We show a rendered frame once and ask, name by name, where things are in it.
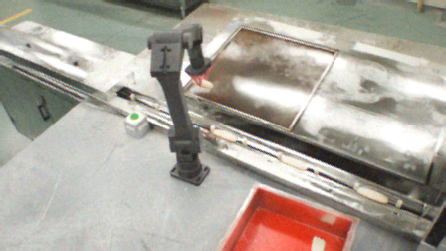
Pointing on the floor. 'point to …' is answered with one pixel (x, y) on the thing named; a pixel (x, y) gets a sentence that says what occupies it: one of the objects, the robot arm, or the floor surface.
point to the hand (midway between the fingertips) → (202, 81)
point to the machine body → (31, 98)
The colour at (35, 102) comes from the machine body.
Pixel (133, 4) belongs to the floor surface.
